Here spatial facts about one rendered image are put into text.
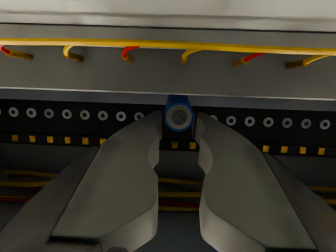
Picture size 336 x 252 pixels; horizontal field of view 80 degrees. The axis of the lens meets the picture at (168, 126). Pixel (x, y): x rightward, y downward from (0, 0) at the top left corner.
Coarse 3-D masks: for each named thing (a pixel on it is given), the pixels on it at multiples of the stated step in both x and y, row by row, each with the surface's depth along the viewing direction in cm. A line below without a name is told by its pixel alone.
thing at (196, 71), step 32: (0, 64) 8; (32, 64) 8; (64, 64) 8; (96, 64) 8; (128, 64) 8; (160, 64) 8; (192, 64) 8; (224, 64) 8; (256, 64) 8; (288, 64) 8; (320, 64) 8; (256, 96) 8; (288, 96) 8; (320, 96) 8
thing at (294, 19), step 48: (0, 0) 5; (48, 0) 5; (96, 0) 5; (144, 0) 5; (192, 0) 5; (240, 0) 5; (288, 0) 5; (0, 96) 22; (48, 96) 22; (96, 96) 22; (144, 96) 22; (192, 96) 22
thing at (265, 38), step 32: (0, 32) 7; (32, 32) 7; (64, 32) 7; (96, 32) 7; (128, 32) 7; (160, 32) 7; (192, 32) 7; (224, 32) 7; (256, 32) 7; (288, 32) 7; (320, 32) 7
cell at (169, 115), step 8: (168, 96) 17; (176, 96) 14; (184, 96) 15; (168, 104) 12; (176, 104) 12; (184, 104) 12; (168, 112) 12; (176, 112) 12; (184, 112) 12; (192, 112) 12; (168, 120) 12; (176, 120) 12; (184, 120) 12; (192, 120) 12; (176, 128) 12; (184, 128) 12
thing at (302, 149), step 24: (0, 120) 23; (24, 120) 23; (48, 120) 23; (72, 120) 23; (96, 120) 23; (240, 120) 22; (312, 120) 22; (48, 144) 24; (72, 144) 23; (96, 144) 23; (168, 144) 23; (192, 144) 23; (264, 144) 23; (288, 144) 23; (312, 144) 23
